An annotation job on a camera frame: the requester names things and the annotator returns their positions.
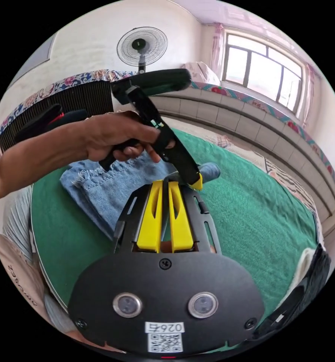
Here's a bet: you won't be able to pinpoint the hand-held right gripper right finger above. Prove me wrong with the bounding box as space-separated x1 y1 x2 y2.
168 181 195 253

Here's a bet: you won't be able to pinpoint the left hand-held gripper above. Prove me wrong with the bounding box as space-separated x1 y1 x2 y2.
99 80 204 191

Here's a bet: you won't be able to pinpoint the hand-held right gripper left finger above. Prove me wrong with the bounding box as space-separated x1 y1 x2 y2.
136 181 163 253

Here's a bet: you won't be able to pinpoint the blue jeans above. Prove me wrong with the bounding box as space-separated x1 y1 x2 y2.
60 156 222 241

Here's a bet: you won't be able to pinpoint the person's left forearm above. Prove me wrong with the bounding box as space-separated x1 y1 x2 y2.
0 120 90 209

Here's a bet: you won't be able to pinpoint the person's left hand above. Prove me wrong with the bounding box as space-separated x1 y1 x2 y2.
84 111 162 164

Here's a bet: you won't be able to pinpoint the bed with green mat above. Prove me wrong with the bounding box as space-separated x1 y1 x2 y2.
29 124 335 353

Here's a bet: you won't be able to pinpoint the patterned sill cloth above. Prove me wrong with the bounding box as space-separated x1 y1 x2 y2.
190 80 335 185

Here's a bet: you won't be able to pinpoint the folded pink quilt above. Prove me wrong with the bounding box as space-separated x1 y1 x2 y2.
181 60 222 87

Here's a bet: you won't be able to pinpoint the window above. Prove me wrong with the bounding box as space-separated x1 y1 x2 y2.
223 26 306 114

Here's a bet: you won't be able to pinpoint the pink curtain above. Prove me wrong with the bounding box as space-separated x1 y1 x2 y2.
212 22 226 77
304 63 316 126

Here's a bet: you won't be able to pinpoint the person's body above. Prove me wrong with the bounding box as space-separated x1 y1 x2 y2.
0 184 79 341

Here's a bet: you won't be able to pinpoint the black jacket with fleece lining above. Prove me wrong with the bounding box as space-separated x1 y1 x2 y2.
254 242 333 341

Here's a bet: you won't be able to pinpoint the ribbed cupboard with floral cloth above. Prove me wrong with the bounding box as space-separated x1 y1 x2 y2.
0 69 140 152

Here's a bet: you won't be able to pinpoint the black standing fan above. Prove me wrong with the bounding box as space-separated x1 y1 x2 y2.
116 27 168 75

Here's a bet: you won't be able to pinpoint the black garment with red trim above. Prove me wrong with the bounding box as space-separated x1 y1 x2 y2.
14 104 89 143

